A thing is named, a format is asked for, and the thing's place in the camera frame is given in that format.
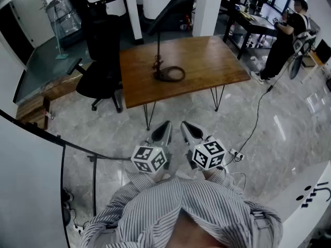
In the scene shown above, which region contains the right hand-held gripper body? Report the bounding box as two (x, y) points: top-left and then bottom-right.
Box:
(184, 135), (228, 172)

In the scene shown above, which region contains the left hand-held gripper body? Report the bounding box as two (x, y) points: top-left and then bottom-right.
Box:
(130, 137), (173, 176)

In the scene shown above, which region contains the black desk lamp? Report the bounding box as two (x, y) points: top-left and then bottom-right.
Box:
(146, 0), (195, 83)

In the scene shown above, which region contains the person's left forearm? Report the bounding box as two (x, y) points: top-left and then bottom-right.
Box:
(79, 168), (185, 248)

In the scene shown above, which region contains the small light wooden desk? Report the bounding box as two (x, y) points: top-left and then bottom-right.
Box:
(300, 50), (327, 84)

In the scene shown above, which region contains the wooden table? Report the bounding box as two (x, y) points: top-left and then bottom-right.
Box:
(119, 35), (251, 131)

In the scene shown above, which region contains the black office chair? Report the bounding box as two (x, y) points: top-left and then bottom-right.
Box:
(66, 13), (124, 114)

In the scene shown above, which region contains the white curved counter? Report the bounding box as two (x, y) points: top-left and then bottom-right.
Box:
(265, 160), (331, 242)

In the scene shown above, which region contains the red fire extinguisher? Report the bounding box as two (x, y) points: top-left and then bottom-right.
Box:
(180, 14), (194, 31)

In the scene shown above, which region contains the black metal workbench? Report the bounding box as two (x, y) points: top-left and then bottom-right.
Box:
(222, 6), (279, 61)

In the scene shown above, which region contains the wooden low platform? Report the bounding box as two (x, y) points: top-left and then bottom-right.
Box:
(14, 63), (92, 130)

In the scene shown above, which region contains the glass display case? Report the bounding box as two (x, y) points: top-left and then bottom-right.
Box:
(44, 0), (84, 60)

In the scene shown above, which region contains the black monitor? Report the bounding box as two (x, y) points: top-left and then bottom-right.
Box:
(314, 38), (331, 65)

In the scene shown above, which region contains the white floor cable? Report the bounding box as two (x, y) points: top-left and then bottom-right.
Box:
(226, 170), (248, 191)

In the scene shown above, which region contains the black floor cable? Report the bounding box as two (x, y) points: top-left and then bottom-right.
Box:
(232, 60), (294, 162)

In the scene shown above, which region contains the white panel with black frame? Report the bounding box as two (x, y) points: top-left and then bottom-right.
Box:
(0, 109), (71, 248)

